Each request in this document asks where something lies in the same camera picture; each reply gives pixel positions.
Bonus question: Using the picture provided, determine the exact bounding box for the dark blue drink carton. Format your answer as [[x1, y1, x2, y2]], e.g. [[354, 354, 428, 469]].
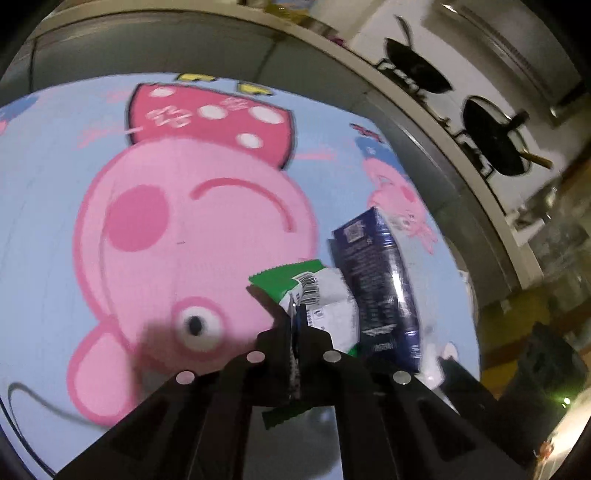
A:
[[329, 207, 422, 373]]

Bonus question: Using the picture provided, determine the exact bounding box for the green white snack wrapper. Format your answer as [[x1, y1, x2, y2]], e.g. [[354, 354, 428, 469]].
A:
[[249, 260, 360, 429]]

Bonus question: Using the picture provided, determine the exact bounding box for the grey kitchen cabinet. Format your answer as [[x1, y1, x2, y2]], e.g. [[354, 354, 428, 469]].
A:
[[1, 1, 527, 318]]

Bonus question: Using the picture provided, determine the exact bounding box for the blue pig cartoon tablecloth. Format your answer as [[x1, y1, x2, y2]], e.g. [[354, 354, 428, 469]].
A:
[[1, 74, 480, 479]]

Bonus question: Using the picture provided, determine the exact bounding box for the black wok on stove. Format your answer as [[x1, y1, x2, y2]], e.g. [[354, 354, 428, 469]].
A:
[[462, 95, 554, 177]]

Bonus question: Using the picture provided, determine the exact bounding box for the black frying pan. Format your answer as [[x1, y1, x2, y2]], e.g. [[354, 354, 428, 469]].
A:
[[375, 15, 454, 94]]

